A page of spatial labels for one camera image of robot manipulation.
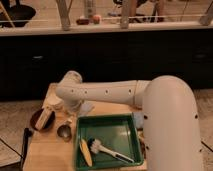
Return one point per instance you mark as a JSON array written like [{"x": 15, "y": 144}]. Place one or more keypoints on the dark brown bowl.
[{"x": 35, "y": 118}]

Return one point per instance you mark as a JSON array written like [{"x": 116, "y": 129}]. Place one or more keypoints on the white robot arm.
[{"x": 171, "y": 121}]

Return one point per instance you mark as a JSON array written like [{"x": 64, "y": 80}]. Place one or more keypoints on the green plastic tray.
[{"x": 116, "y": 132}]

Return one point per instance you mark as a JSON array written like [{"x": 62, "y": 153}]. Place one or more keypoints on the small metal cup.
[{"x": 64, "y": 132}]

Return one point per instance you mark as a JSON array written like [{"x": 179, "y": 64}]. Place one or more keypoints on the white dish brush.
[{"x": 96, "y": 146}]

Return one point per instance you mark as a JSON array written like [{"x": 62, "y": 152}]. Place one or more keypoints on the beige sponge block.
[{"x": 43, "y": 118}]

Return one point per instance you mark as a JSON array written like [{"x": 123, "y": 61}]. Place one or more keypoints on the wooden board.
[{"x": 48, "y": 152}]

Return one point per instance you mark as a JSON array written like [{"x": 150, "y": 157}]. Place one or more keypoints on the black table clamp handle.
[{"x": 27, "y": 134}]

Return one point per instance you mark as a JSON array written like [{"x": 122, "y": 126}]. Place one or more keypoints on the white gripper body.
[{"x": 53, "y": 102}]

